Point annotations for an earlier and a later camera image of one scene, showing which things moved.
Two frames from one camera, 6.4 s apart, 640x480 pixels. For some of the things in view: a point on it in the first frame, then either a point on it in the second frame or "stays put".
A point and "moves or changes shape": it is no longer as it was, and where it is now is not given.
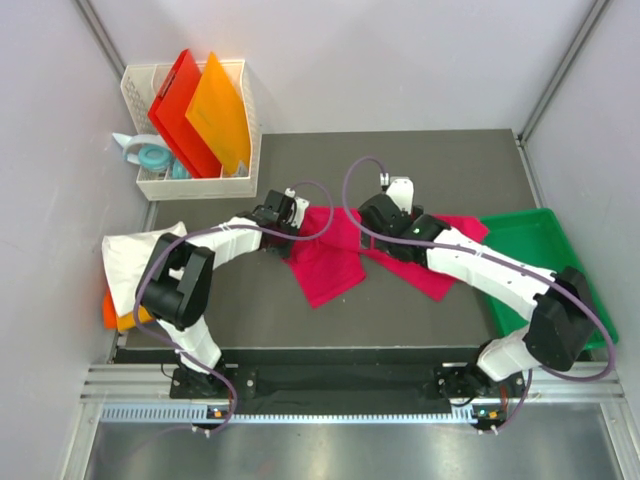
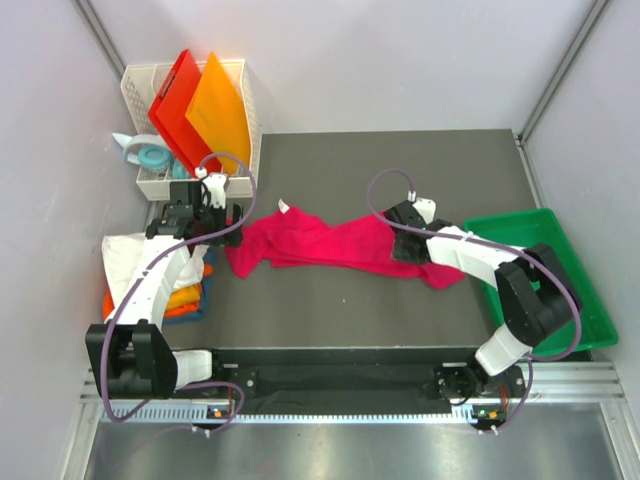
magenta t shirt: x=329 y=257 moves or changes shape
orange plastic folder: x=219 y=111 stays put
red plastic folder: x=168 y=111 stays put
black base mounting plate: x=350 y=376 stays put
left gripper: x=282 y=251 to x=221 y=214
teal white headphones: x=150 y=151 stays put
